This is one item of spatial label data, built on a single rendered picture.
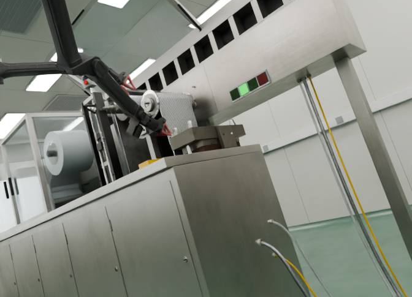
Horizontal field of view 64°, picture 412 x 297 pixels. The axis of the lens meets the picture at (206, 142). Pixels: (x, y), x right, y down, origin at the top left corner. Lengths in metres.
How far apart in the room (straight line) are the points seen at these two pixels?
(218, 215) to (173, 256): 0.24
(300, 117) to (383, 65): 1.04
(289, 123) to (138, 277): 3.08
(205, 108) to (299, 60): 0.60
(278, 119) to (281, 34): 2.70
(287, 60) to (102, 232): 1.20
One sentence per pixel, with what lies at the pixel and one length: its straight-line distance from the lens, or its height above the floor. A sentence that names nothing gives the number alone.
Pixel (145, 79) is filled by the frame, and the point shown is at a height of 1.59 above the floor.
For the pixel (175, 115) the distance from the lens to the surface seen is 1.71.
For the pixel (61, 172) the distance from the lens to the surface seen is 2.46.
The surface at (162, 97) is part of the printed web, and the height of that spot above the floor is 1.27.
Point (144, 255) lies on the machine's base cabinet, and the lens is 1.48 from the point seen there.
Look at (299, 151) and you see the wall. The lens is 4.17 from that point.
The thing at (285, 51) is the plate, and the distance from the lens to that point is 1.63.
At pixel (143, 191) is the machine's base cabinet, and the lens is 1.39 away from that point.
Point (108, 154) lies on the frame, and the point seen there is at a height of 1.08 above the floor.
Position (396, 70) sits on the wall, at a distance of 3.84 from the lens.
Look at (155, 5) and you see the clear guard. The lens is 2.02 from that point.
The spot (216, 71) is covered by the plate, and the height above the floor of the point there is 1.35.
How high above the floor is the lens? 0.71
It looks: 9 degrees up
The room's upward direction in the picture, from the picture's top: 17 degrees counter-clockwise
